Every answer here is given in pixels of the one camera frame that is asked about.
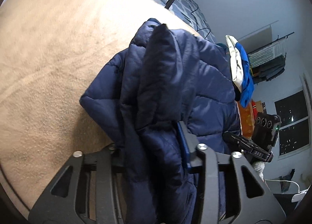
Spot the window with dark panes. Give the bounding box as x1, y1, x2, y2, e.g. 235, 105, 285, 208
274, 90, 310, 156

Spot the orange floral cloth table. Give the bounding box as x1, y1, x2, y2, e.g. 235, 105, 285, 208
237, 100, 258, 139

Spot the wall clothes drying rack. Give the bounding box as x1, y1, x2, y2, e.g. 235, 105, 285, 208
247, 32, 295, 84

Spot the tan fleece bed blanket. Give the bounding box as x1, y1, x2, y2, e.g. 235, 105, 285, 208
1, 0, 192, 217

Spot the navy blue puffer jacket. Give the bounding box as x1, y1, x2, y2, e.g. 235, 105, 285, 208
80, 18, 241, 223

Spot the bright blue folded garment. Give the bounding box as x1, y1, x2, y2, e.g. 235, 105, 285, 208
235, 42, 254, 108

